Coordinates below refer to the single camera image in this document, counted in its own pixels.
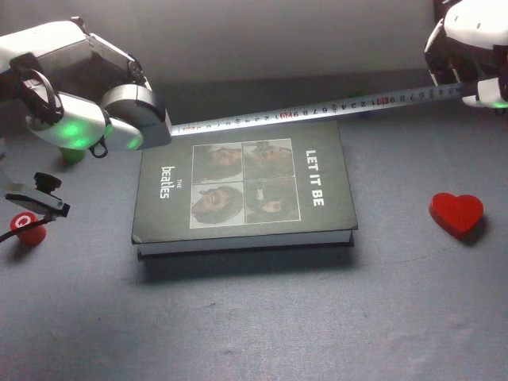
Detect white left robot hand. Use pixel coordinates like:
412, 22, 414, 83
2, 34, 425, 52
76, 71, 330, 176
0, 16, 156, 159

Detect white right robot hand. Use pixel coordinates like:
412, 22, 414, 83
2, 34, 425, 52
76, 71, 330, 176
423, 0, 508, 116

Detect silver tape measure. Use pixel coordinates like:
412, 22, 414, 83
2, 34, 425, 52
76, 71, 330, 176
98, 81, 477, 150

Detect black Let It Be book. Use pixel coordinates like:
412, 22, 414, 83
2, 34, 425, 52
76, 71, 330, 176
130, 120, 359, 261

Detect green cylinder block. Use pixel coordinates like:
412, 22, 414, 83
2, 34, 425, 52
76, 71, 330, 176
59, 145, 87, 164

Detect green and blue block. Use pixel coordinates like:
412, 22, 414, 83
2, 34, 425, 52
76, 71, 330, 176
347, 90, 376, 121

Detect red heart block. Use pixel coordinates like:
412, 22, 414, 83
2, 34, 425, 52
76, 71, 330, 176
428, 192, 485, 241

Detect red cylinder block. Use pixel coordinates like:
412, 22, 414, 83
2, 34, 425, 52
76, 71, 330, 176
10, 213, 48, 246

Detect grey table cloth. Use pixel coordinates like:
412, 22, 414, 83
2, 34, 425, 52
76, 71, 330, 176
0, 79, 508, 381

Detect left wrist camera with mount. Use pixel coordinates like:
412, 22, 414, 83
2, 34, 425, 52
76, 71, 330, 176
0, 138, 71, 221

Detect black left camera cable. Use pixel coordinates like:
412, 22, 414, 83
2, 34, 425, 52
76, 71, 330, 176
0, 217, 52, 243

